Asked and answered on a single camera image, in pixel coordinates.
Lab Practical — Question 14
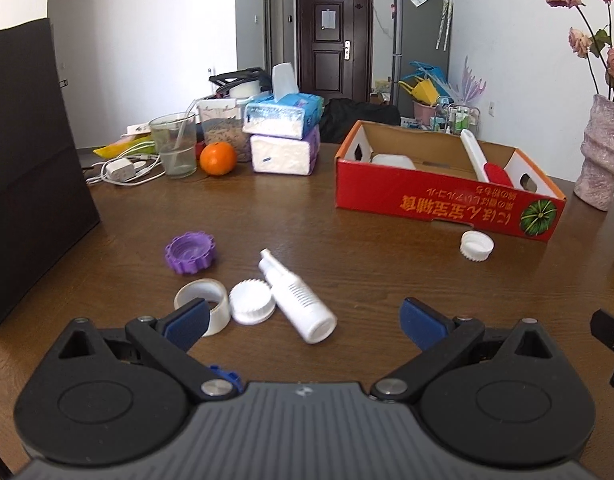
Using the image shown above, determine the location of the purple tissue pack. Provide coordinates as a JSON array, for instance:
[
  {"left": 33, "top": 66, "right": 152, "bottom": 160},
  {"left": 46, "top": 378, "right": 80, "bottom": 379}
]
[{"left": 249, "top": 127, "right": 322, "bottom": 176}]

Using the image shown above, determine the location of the orange fruit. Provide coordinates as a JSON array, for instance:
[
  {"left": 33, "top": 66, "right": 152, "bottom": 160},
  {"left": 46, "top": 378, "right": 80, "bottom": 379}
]
[{"left": 199, "top": 141, "right": 238, "bottom": 177}]

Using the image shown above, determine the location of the large white ribbed cap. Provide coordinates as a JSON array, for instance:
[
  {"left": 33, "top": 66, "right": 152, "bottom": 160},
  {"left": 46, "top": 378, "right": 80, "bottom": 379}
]
[{"left": 229, "top": 279, "right": 277, "bottom": 326}]

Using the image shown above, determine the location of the white spray bottle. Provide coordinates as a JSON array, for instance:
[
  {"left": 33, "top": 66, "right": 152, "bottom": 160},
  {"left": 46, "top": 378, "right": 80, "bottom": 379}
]
[{"left": 258, "top": 249, "right": 338, "bottom": 345}]

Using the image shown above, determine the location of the clear drinking glass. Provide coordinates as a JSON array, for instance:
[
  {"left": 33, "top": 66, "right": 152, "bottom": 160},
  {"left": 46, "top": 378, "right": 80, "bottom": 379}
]
[{"left": 148, "top": 112, "right": 198, "bottom": 180}]

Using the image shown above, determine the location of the white charger plug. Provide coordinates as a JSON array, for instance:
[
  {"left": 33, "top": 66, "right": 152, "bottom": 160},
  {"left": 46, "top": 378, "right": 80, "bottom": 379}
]
[{"left": 102, "top": 158, "right": 138, "bottom": 184}]

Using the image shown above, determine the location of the yellow snack packet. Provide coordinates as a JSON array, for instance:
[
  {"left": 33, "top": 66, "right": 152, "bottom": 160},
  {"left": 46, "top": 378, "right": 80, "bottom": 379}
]
[{"left": 92, "top": 135, "right": 154, "bottom": 159}]

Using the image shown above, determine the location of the folded pale umbrella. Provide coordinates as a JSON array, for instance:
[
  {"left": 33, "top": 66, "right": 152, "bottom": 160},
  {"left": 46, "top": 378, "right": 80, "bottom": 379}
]
[{"left": 438, "top": 0, "right": 456, "bottom": 52}]

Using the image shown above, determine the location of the small blue plastic piece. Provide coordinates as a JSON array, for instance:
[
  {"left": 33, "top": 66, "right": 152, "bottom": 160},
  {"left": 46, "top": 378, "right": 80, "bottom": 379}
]
[{"left": 209, "top": 364, "right": 244, "bottom": 394}]

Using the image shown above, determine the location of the white charger cable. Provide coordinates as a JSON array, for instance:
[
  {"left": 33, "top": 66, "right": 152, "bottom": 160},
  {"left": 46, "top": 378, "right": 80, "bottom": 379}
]
[{"left": 84, "top": 142, "right": 167, "bottom": 187}]

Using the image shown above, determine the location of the white plastic container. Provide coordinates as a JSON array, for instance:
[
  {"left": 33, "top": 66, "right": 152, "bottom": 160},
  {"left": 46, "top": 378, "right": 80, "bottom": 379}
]
[{"left": 370, "top": 153, "right": 417, "bottom": 171}]

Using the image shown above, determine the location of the red cardboard box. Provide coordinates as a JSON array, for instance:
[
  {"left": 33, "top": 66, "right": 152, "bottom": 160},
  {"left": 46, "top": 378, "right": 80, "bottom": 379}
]
[{"left": 335, "top": 120, "right": 567, "bottom": 243}]

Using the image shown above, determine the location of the yellow plastic dustpan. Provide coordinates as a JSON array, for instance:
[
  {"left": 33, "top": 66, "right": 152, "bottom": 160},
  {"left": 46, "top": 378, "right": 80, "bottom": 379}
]
[{"left": 401, "top": 78, "right": 439, "bottom": 105}]

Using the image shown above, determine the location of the pink ribbed vase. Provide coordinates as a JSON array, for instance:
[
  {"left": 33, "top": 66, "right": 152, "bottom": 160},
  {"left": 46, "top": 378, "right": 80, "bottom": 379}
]
[{"left": 573, "top": 93, "right": 614, "bottom": 212}]

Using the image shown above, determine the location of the pink plastic bucket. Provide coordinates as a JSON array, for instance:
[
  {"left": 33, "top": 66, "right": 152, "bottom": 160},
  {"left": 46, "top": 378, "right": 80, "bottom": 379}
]
[{"left": 412, "top": 100, "right": 447, "bottom": 127}]

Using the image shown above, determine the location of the purple ridged bottle cap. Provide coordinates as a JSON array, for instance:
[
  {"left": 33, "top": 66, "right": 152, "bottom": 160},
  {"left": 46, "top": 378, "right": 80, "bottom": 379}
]
[{"left": 164, "top": 231, "right": 219, "bottom": 275}]

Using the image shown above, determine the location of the black duffel bag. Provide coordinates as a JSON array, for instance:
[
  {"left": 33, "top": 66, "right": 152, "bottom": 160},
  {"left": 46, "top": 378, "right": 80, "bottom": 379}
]
[{"left": 319, "top": 98, "right": 402, "bottom": 144}]

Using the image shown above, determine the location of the dark brown door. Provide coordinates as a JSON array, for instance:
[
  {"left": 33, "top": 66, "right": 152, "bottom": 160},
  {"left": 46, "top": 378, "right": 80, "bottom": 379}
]
[{"left": 295, "top": 0, "right": 376, "bottom": 107}]

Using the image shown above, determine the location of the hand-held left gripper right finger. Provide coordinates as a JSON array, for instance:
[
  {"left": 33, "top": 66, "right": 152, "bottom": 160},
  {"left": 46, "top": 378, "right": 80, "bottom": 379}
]
[{"left": 369, "top": 297, "right": 556, "bottom": 404}]

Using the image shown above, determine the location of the black and white appliance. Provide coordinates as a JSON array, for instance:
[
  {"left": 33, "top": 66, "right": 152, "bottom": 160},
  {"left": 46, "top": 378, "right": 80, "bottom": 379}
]
[{"left": 209, "top": 67, "right": 274, "bottom": 102}]

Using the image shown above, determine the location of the black panel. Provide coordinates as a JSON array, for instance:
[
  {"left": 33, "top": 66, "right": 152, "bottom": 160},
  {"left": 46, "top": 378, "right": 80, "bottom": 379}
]
[{"left": 0, "top": 17, "right": 102, "bottom": 334}]

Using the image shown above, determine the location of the small white ribbed cap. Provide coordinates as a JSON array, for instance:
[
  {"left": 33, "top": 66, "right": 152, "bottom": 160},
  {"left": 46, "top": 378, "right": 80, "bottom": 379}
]
[{"left": 460, "top": 230, "right": 496, "bottom": 263}]

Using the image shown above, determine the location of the clear tape roll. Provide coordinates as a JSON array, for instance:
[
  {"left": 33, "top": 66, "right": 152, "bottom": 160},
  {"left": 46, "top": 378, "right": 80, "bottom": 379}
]
[{"left": 173, "top": 280, "right": 232, "bottom": 337}]

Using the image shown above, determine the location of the clear jar of nuts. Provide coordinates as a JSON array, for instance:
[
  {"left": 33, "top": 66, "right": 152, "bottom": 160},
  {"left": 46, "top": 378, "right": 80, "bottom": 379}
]
[{"left": 196, "top": 97, "right": 253, "bottom": 163}]

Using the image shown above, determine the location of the clear drinking straw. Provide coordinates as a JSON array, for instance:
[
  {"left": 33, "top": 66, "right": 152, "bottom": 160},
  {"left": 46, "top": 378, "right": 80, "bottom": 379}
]
[{"left": 171, "top": 101, "right": 197, "bottom": 161}]

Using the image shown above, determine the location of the blue tissue pack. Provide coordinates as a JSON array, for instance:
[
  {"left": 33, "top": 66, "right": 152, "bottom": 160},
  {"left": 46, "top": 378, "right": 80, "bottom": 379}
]
[{"left": 242, "top": 62, "right": 324, "bottom": 140}]

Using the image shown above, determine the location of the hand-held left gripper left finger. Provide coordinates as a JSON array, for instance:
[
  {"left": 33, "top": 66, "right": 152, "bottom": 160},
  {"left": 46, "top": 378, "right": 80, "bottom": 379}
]
[{"left": 57, "top": 297, "right": 239, "bottom": 404}]

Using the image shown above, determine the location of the grey refrigerator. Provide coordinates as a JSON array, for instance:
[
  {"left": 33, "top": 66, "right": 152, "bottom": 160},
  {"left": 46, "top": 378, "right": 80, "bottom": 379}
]
[{"left": 390, "top": 0, "right": 456, "bottom": 111}]

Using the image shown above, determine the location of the white and red spatula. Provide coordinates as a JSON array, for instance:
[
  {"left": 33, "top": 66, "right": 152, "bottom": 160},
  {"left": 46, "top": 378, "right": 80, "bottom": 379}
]
[{"left": 459, "top": 129, "right": 516, "bottom": 189}]

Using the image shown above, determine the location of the wire rack with bottles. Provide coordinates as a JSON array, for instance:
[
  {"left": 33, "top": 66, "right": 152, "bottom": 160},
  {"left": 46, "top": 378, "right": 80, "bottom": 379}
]
[{"left": 438, "top": 102, "right": 481, "bottom": 137}]

